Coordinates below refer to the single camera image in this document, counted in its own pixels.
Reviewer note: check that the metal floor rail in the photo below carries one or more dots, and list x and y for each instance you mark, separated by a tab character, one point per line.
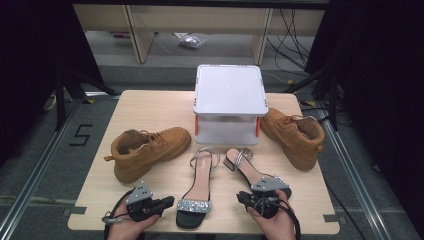
360	186
33	180

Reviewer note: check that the black curtain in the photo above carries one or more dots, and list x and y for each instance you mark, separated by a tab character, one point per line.
383	83
33	66

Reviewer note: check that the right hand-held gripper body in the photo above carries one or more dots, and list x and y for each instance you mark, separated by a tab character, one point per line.
268	200

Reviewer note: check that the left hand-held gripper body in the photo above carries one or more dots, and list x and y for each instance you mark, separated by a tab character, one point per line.
139	195

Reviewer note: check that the grey tape strip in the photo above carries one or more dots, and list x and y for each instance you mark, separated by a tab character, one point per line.
335	218
75	210

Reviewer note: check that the beige wooden desk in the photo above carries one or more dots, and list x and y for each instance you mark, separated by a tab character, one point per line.
200	18

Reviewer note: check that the person's left hand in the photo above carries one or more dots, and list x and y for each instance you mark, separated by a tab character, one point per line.
125	230

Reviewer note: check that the white two-tier shoe rack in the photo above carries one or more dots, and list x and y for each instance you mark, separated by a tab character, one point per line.
230	90

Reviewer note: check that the person's right hand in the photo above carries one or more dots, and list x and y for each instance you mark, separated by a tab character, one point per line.
278	228

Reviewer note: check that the tan suede ankle boot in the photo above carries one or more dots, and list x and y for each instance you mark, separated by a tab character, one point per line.
293	140
150	156

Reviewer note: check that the black metal stand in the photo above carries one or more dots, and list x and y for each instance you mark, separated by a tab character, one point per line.
60	100
333	100

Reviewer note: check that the clear plastic bag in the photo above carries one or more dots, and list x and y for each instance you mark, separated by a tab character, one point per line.
191	41

